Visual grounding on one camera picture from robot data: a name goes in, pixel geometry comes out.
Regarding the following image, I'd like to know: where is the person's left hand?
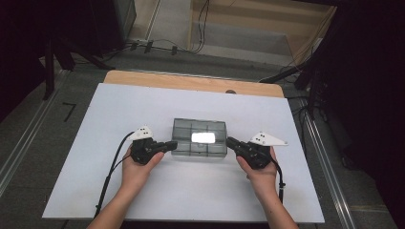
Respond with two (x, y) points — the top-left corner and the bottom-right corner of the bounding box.
(121, 146), (166, 192)

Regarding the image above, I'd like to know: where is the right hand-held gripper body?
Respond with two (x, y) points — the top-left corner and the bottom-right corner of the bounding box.
(243, 131), (289, 170)

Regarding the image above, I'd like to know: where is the wooden table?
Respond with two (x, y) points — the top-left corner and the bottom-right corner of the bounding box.
(103, 70), (285, 98)

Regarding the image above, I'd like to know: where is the transparent grey plastic compartment box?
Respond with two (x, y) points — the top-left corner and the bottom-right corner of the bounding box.
(171, 117), (228, 158)

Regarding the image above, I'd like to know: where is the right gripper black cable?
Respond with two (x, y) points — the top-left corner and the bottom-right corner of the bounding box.
(270, 158), (287, 204)

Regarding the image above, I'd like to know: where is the grey cabinet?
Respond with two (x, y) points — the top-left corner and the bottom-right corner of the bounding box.
(113, 0), (138, 41)

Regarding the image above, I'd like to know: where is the white table board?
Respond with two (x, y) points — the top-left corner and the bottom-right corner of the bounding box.
(42, 83), (325, 223)

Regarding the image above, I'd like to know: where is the person's right hand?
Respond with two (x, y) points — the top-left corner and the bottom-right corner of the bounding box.
(236, 146), (279, 195)

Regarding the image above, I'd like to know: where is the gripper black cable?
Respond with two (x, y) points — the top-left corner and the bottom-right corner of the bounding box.
(94, 131), (137, 219)
(270, 158), (287, 204)

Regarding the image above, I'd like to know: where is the metal floor rail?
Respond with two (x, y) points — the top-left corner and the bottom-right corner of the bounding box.
(0, 70), (72, 196)
(297, 96), (359, 229)

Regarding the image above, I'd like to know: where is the black hanging cable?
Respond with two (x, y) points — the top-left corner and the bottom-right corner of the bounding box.
(190, 0), (211, 54)

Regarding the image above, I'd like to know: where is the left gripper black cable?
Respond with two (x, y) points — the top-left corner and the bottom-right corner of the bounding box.
(94, 131), (137, 219)

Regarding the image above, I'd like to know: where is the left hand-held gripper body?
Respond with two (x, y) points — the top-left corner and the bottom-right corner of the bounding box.
(127, 126), (160, 165)

